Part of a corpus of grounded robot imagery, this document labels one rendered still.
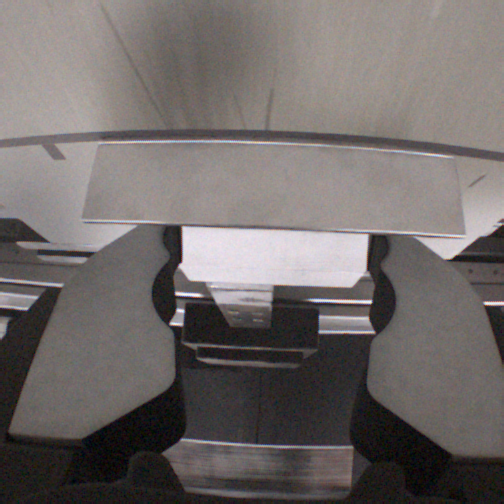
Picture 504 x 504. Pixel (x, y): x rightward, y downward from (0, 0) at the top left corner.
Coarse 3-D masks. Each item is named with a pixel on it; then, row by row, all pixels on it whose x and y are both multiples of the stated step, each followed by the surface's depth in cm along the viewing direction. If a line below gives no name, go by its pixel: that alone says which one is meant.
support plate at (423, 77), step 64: (0, 0) 5; (64, 0) 5; (128, 0) 5; (192, 0) 5; (256, 0) 5; (320, 0) 5; (384, 0) 5; (448, 0) 5; (0, 64) 7; (64, 64) 7; (128, 64) 7; (192, 64) 7; (256, 64) 7; (320, 64) 7; (384, 64) 7; (448, 64) 6; (0, 128) 9; (64, 128) 9; (128, 128) 9; (192, 128) 9; (256, 128) 9; (320, 128) 9; (384, 128) 8; (448, 128) 8; (0, 192) 12; (64, 192) 12; (448, 256) 16
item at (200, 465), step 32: (192, 448) 16; (224, 448) 16; (256, 448) 16; (288, 448) 16; (320, 448) 16; (352, 448) 16; (192, 480) 16; (224, 480) 16; (256, 480) 16; (288, 480) 15; (320, 480) 15
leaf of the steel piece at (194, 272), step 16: (192, 272) 20; (208, 272) 20; (224, 272) 20; (240, 272) 19; (256, 272) 19; (272, 272) 19; (288, 272) 19; (304, 272) 19; (320, 272) 19; (336, 272) 19; (352, 272) 19
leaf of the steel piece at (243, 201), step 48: (144, 144) 9; (192, 144) 9; (240, 144) 9; (288, 144) 9; (336, 144) 9; (384, 144) 9; (96, 192) 9; (144, 192) 9; (192, 192) 9; (240, 192) 9; (288, 192) 9; (336, 192) 9; (384, 192) 9; (432, 192) 9; (192, 240) 16; (240, 240) 15; (288, 240) 15; (336, 240) 15
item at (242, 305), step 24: (216, 288) 22; (240, 288) 21; (264, 288) 21; (192, 312) 36; (216, 312) 36; (240, 312) 28; (264, 312) 28; (288, 312) 36; (312, 312) 36; (192, 336) 35; (216, 336) 35; (240, 336) 35; (264, 336) 35; (288, 336) 35; (312, 336) 35; (216, 360) 36; (240, 360) 36; (264, 360) 36; (288, 360) 35
